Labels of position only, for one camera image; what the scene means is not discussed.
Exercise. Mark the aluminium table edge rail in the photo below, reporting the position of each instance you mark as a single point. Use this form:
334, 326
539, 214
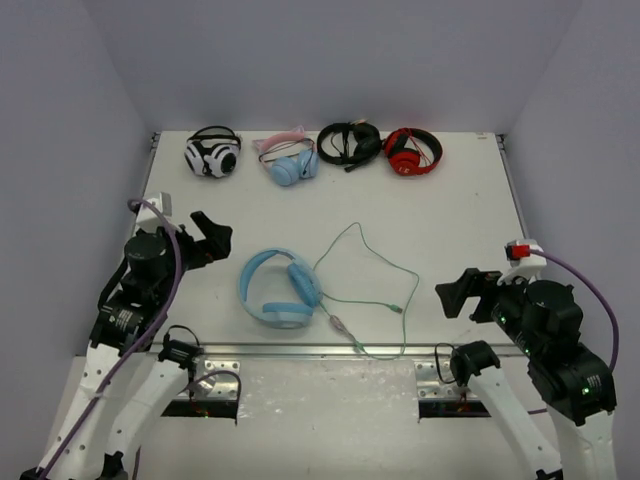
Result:
317, 351

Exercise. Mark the black headset with microphone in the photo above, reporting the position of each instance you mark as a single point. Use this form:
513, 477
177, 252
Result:
361, 143

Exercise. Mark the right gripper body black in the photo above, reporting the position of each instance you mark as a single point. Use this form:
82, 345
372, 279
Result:
497, 303

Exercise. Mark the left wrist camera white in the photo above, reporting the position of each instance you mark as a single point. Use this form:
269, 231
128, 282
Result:
150, 212

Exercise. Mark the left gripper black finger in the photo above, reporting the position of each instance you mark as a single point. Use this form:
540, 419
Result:
208, 228
220, 240

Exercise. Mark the red black headphones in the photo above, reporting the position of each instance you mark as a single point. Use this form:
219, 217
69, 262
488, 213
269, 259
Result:
412, 151

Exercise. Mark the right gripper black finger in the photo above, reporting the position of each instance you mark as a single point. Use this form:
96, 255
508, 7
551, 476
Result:
466, 286
453, 300

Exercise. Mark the pink blue cat-ear headphones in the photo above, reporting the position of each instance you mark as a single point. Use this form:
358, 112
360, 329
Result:
287, 170

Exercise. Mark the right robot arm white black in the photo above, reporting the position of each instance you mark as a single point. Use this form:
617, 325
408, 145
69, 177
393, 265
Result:
542, 319

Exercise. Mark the white black headphones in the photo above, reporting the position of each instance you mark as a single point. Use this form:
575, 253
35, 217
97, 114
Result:
213, 151

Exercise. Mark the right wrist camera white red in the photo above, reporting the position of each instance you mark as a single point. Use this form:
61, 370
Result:
525, 261

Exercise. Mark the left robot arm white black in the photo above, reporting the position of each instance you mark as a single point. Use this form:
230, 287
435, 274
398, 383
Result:
123, 390

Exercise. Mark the metal mounting plate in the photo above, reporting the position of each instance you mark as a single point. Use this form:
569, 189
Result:
216, 380
433, 384

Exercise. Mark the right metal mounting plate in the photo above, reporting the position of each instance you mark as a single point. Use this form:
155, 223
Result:
433, 384

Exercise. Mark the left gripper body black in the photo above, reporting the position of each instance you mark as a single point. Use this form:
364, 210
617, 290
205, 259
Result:
198, 245

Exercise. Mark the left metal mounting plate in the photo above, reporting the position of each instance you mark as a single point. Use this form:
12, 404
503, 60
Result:
216, 380

